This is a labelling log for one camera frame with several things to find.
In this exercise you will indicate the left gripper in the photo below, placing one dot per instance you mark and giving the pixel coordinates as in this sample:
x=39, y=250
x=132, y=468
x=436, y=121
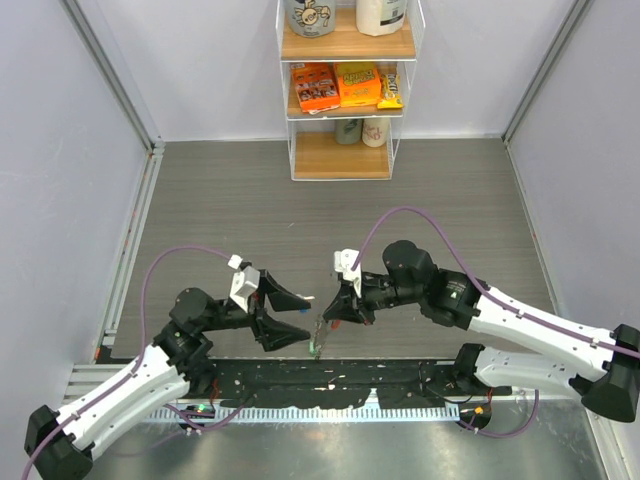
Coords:
x=273, y=333

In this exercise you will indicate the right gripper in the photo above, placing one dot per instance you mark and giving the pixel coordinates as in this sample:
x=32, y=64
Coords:
x=345, y=305

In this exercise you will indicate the red handled keyring with chain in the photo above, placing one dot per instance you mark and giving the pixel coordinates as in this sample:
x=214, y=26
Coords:
x=320, y=333

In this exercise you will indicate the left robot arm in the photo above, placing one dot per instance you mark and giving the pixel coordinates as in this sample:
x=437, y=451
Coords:
x=64, y=443

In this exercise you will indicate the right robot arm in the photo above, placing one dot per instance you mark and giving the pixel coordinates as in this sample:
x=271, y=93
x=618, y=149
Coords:
x=598, y=366

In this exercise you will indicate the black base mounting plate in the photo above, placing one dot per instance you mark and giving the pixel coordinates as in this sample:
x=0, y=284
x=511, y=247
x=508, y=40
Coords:
x=336, y=383

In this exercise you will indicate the dark green cup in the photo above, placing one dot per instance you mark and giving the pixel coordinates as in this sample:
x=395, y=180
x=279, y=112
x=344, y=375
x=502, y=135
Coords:
x=348, y=131

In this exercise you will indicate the cream cup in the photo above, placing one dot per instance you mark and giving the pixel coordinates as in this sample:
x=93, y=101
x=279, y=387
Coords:
x=375, y=131

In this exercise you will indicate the yellow candy bag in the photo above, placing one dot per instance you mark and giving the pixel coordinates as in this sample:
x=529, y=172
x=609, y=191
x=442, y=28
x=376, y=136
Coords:
x=390, y=96

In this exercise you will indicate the orange candy box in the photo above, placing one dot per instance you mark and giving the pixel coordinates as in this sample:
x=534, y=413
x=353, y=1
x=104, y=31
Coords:
x=358, y=83

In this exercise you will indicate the orange snack box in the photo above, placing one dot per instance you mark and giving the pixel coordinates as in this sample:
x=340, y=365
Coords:
x=314, y=86

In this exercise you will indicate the white paper bag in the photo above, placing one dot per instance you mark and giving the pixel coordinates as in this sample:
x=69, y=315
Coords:
x=380, y=17

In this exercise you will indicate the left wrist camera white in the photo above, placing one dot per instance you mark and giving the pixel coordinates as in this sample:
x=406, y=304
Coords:
x=244, y=283

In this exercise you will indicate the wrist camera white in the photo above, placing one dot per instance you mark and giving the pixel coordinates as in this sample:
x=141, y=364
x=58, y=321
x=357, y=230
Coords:
x=346, y=263
x=244, y=283

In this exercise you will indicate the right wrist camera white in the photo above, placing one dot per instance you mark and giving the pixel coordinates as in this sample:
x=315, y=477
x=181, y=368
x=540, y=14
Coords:
x=346, y=263

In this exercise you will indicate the slotted cable duct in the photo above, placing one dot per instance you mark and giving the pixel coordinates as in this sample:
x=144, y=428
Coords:
x=370, y=412

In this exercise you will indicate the white wire shelf rack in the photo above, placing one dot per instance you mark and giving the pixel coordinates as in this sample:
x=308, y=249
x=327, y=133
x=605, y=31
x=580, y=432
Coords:
x=313, y=152

